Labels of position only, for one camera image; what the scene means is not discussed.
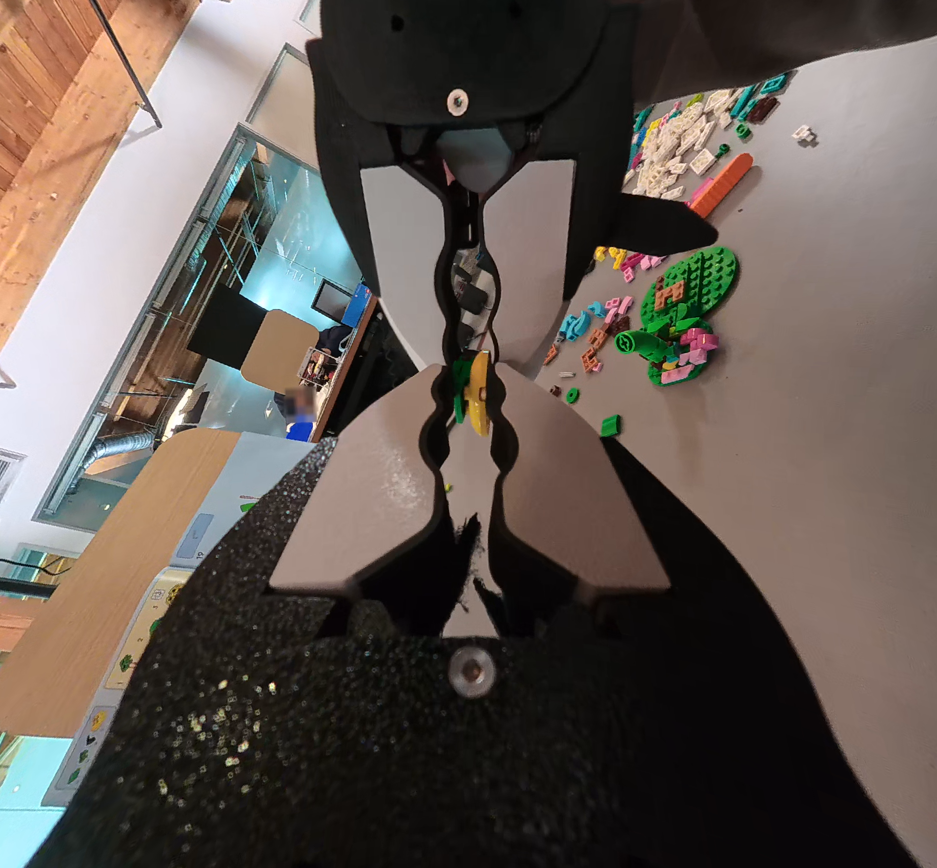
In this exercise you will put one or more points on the pink bracket bricks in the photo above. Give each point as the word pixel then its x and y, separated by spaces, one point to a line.
pixel 621 308

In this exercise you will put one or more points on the black panel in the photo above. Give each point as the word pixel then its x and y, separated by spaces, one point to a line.
pixel 223 330

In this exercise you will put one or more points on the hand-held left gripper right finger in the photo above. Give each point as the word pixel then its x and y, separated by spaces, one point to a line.
pixel 578 502

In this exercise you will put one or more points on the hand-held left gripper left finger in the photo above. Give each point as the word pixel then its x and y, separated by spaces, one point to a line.
pixel 366 494

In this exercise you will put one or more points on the orange brick separator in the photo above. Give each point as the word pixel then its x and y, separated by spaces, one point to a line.
pixel 721 183

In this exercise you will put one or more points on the green smooth tile brick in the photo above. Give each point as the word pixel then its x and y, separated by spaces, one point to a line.
pixel 610 426

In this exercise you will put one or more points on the pile of assorted colourful bricks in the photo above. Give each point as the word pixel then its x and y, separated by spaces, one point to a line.
pixel 688 143

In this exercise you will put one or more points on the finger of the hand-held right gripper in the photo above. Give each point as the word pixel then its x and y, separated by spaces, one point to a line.
pixel 406 245
pixel 534 245

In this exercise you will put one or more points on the narrow silver duct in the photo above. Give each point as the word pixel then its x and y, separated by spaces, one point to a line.
pixel 121 452

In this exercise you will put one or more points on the person's right forearm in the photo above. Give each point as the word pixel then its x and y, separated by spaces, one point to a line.
pixel 768 4

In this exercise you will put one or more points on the instruction booklet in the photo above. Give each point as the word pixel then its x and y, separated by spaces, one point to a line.
pixel 212 516

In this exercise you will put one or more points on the green plant brick model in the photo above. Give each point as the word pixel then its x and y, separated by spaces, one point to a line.
pixel 692 282

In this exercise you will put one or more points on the blue flat box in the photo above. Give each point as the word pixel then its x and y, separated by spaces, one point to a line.
pixel 359 300

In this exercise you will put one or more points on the light blue bricks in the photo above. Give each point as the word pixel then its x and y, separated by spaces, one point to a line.
pixel 578 324

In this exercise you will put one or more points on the green clip plate brick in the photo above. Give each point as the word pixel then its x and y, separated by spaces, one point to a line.
pixel 460 388

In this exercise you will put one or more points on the long wooden table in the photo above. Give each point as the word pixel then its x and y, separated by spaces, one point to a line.
pixel 351 370

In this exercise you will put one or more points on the yellow round disc brick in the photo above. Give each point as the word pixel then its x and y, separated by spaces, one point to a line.
pixel 479 399

